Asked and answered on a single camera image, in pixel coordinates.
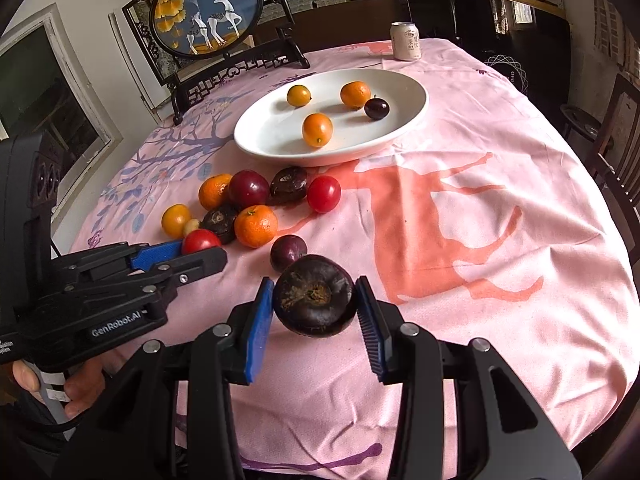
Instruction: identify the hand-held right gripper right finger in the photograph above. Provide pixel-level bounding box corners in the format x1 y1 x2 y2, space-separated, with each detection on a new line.
353 276 583 480

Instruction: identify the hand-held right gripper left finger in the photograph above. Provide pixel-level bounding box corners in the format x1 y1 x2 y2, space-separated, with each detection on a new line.
60 277 276 480

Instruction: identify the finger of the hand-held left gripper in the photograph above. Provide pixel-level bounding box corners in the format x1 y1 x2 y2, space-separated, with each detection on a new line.
50 239 184 282
64 247 229 307

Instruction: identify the red cherry tomato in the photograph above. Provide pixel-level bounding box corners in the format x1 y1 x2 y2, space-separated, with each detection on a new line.
180 228 222 256
306 175 342 214

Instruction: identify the large dark water chestnut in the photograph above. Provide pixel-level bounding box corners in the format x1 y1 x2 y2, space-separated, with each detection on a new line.
272 255 358 337

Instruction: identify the white oval plate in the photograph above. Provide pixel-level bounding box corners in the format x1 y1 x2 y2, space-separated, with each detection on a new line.
233 69 430 168

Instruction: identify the person's left hand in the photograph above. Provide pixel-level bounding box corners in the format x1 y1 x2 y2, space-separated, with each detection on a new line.
11 358 108 418

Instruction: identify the yellow kumquat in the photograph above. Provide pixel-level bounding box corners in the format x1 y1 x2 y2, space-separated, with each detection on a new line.
286 84 312 108
161 204 193 239

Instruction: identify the orange mandarin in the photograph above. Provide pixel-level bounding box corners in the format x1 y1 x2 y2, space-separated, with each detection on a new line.
234 205 279 249
198 173 234 211
340 81 372 110

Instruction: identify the red plum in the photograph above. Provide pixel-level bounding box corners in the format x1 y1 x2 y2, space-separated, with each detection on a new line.
228 170 271 209

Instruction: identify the pink printed tablecloth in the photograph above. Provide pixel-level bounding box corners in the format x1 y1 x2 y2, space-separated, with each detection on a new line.
70 37 640 480

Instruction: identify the oval orange kumquat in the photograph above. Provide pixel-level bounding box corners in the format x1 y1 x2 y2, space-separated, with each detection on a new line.
302 113 334 149

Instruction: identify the white framed window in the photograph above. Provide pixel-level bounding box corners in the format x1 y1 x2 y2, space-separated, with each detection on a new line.
0 2 124 201

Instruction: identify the small dark purple plum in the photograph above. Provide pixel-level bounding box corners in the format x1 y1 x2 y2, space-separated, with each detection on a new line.
363 96 390 121

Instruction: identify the deer picture table screen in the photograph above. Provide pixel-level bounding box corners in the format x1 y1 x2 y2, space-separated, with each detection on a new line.
121 0 311 126

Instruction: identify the white drink can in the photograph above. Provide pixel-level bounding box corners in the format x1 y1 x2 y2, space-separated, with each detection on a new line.
389 21 422 62

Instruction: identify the dark wooden chair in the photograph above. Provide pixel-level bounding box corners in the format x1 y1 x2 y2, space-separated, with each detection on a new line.
559 72 640 261

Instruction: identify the black glossy screen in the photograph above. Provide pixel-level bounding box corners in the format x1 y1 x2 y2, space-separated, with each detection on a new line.
406 0 573 97

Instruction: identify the black cable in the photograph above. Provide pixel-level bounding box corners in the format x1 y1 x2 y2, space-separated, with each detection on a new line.
0 409 83 442

